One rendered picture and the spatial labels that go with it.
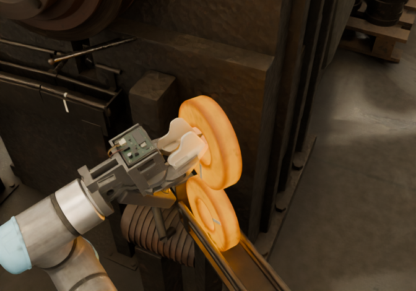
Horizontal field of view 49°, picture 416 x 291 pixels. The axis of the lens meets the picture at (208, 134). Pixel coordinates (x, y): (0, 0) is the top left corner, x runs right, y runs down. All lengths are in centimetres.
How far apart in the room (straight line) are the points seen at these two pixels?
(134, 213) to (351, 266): 87
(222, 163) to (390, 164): 144
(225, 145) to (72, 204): 23
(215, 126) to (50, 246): 29
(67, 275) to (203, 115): 32
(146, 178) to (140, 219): 44
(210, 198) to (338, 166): 121
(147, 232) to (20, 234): 48
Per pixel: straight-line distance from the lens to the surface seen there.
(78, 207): 68
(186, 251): 109
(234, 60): 98
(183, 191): 94
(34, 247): 70
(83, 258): 76
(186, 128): 72
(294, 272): 166
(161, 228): 106
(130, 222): 113
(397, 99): 239
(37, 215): 69
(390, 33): 259
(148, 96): 101
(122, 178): 69
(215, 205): 83
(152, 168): 68
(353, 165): 200
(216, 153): 69
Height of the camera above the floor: 144
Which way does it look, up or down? 45 degrees down
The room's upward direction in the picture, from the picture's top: straight up
